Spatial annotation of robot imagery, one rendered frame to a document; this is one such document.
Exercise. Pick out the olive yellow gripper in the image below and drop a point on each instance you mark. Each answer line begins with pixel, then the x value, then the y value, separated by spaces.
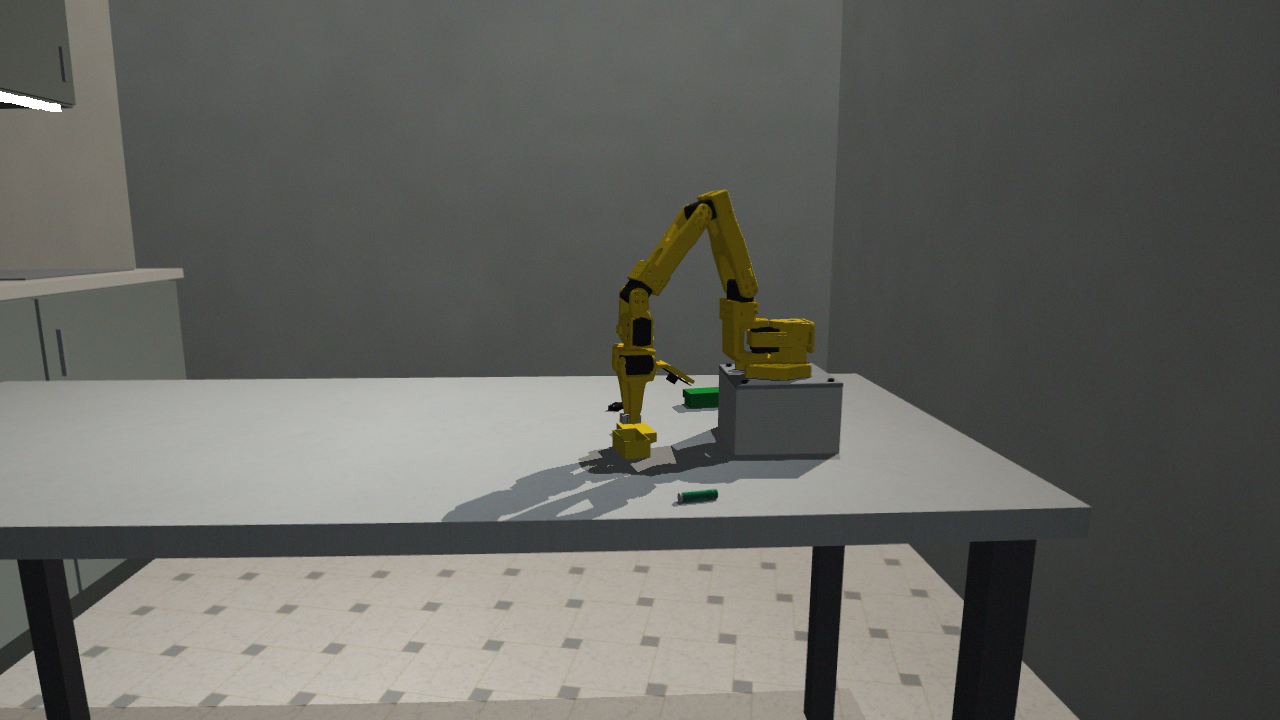
pixel 634 368

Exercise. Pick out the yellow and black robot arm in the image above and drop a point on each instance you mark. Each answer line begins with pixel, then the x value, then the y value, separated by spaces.
pixel 784 342

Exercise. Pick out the green aaa battery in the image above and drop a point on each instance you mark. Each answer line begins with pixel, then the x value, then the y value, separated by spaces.
pixel 698 495

